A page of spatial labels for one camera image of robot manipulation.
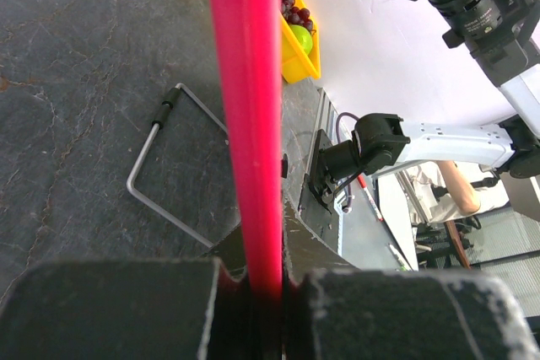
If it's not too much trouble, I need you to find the dark purple grape bunch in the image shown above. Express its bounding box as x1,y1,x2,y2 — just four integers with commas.
280,0,314,33

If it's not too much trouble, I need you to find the red marker pen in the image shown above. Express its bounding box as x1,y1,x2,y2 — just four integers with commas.
358,175,384,222

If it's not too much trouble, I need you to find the person in white shirt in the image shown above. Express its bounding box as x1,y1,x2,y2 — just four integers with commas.
406,161,510,225

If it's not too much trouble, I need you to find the yellow plastic fruit bin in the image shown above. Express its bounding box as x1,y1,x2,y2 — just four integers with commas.
280,0,321,83

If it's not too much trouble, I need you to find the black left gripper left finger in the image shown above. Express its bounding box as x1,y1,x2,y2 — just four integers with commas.
0,224,254,360

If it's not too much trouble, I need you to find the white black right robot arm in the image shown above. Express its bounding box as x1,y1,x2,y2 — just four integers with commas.
286,0,539,359

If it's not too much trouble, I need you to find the metal wire whiteboard stand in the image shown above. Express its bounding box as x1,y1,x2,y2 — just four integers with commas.
126,83,237,249

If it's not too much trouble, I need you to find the pink framed whiteboard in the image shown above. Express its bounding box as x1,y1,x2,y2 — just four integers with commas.
210,0,283,304

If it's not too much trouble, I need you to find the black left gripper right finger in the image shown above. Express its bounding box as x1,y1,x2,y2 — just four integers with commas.
283,196,536,359

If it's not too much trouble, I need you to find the spare white whiteboard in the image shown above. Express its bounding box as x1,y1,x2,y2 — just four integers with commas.
376,175,419,271

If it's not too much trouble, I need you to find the green apple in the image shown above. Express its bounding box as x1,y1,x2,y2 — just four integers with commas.
289,24,313,55

